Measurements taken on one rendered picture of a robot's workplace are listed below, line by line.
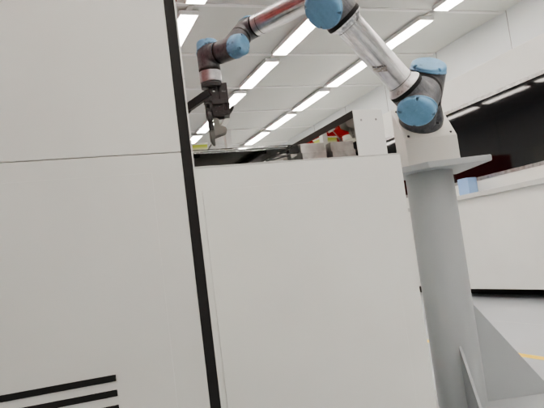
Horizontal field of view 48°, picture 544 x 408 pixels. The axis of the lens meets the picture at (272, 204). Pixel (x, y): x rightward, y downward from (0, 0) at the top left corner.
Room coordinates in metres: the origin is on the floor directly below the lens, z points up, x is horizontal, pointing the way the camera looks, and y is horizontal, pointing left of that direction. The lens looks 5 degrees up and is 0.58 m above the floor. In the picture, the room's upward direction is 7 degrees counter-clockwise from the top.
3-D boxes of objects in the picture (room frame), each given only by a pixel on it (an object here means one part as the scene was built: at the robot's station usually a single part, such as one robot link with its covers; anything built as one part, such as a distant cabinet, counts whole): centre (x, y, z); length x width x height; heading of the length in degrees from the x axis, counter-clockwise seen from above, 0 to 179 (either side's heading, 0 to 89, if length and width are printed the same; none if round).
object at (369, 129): (1.95, -0.20, 0.89); 0.55 x 0.09 x 0.14; 21
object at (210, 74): (2.05, 0.15, 1.21); 0.08 x 0.08 x 0.05
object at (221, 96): (2.04, 0.15, 1.13); 0.09 x 0.08 x 0.12; 97
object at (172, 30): (1.63, 0.30, 1.02); 0.81 x 0.03 x 0.40; 21
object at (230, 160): (1.89, 0.16, 0.90); 0.34 x 0.34 x 0.01; 21
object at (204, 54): (2.04, 0.15, 1.29); 0.09 x 0.08 x 0.11; 56
